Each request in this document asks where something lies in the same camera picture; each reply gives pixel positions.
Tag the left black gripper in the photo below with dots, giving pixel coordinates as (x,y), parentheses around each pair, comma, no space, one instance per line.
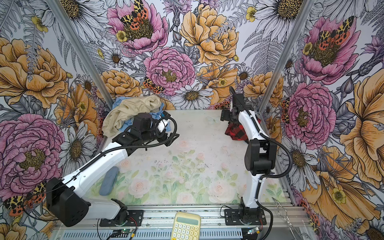
(169,139)

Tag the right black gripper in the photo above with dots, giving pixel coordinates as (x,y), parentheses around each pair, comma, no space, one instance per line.
(225,115)

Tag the red black plaid cloth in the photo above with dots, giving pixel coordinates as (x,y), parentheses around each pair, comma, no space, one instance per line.
(236,131)

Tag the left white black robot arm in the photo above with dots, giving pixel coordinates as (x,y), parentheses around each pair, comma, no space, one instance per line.
(66,197)

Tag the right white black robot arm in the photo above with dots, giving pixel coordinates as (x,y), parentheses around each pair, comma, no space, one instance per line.
(260,160)

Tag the light blue cloth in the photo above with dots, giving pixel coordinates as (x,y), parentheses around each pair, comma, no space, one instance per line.
(126,123)

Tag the beige cloth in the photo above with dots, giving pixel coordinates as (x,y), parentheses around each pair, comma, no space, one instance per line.
(126,110)

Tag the blue grey oval pad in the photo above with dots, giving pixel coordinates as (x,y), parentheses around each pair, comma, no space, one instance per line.
(109,181)

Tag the metal tongs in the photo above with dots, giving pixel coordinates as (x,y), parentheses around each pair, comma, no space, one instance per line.
(284,214)

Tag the yellow calculator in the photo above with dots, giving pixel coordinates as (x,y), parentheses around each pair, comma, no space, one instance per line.
(186,226)

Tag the right green circuit board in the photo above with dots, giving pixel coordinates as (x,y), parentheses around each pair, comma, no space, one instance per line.
(253,231)

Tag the green circuit board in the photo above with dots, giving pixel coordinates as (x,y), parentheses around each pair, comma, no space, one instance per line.
(253,231)
(124,233)

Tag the left green circuit board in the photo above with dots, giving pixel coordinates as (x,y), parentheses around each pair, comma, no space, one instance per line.
(124,233)

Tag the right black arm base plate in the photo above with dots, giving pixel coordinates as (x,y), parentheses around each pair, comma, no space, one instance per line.
(251,217)

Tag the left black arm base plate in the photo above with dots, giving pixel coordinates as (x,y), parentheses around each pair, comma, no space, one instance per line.
(129,218)

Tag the front aluminium rail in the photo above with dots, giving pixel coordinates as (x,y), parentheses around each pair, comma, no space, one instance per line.
(206,216)

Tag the right aluminium frame post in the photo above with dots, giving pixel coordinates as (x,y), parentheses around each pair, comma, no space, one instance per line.
(291,40)

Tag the aluminium frame post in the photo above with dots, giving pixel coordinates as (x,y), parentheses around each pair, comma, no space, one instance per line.
(70,31)
(291,40)

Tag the left aluminium frame post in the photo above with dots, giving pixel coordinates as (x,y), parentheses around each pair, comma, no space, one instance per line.
(70,31)

